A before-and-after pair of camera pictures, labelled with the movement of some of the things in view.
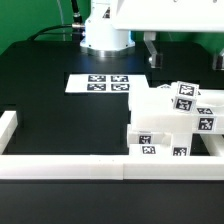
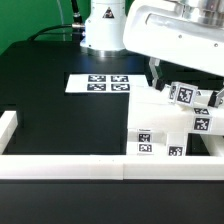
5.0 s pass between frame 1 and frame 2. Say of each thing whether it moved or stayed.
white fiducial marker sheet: stayed
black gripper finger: moved
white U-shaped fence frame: stayed
